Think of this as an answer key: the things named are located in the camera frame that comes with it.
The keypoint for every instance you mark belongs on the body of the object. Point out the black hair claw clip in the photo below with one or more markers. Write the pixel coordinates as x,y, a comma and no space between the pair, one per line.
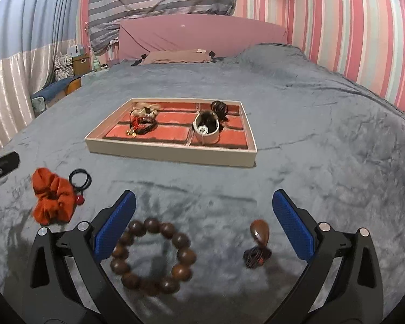
219,108

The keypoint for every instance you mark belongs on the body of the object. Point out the grey plush blanket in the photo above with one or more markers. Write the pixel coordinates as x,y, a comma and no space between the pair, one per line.
307,125

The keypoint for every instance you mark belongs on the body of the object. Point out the patterned storage box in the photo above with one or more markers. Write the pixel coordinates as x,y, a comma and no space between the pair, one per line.
63,67

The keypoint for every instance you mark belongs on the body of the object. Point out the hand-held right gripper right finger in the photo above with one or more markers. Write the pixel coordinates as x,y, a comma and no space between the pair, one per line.
292,224

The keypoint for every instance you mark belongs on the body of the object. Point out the orange fabric scrunchie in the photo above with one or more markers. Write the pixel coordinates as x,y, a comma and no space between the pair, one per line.
52,197

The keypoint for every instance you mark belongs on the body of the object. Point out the blue and white curtain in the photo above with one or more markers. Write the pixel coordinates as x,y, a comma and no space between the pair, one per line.
23,40

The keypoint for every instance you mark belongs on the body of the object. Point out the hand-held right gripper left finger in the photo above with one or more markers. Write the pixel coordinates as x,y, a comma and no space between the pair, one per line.
116,229

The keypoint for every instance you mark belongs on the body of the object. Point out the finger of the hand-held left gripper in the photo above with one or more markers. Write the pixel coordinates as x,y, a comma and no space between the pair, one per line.
6,163

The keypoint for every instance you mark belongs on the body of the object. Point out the pink headboard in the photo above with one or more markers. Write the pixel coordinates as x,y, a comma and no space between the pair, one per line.
202,33

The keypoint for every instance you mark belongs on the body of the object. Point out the beige tray with red lining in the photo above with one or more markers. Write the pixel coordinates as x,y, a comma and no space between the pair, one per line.
168,140

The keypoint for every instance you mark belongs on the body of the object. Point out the tan pillow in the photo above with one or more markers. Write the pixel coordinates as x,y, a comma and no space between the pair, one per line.
175,56

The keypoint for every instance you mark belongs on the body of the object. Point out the brown storage box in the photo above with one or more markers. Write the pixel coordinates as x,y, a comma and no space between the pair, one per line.
81,64

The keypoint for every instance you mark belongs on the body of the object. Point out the cream flower scrunchie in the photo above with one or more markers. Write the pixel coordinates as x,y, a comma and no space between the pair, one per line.
146,108

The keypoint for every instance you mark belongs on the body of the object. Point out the grey striped hanging cloth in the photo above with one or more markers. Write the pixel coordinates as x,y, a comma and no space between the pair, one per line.
155,0

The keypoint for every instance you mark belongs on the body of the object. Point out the blue cloth covered bench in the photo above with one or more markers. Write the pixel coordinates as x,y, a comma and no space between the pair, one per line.
55,91

